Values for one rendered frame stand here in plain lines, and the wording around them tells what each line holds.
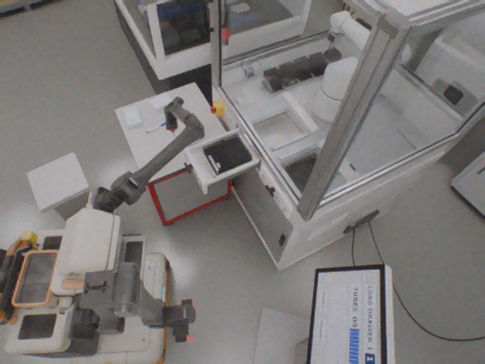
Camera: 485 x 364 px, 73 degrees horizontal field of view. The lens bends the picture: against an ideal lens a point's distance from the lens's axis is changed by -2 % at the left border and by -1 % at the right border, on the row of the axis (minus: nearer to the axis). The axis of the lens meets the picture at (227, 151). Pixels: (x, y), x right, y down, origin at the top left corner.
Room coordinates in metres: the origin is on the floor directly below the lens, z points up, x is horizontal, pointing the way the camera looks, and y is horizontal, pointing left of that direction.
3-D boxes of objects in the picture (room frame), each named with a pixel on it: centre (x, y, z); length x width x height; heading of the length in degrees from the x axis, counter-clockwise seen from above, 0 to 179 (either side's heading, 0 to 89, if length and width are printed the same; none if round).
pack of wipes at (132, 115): (1.38, 0.61, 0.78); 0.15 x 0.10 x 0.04; 23
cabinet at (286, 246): (1.28, -0.55, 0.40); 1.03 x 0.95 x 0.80; 28
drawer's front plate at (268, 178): (0.82, -0.25, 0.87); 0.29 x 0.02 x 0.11; 28
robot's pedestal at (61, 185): (0.93, 0.97, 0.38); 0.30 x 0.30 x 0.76; 34
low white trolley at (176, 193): (1.32, 0.35, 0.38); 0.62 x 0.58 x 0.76; 28
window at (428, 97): (0.85, -0.78, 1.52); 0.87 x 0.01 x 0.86; 118
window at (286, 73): (1.08, -0.15, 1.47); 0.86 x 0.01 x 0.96; 28
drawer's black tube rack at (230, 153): (1.04, 0.00, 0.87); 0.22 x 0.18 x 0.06; 118
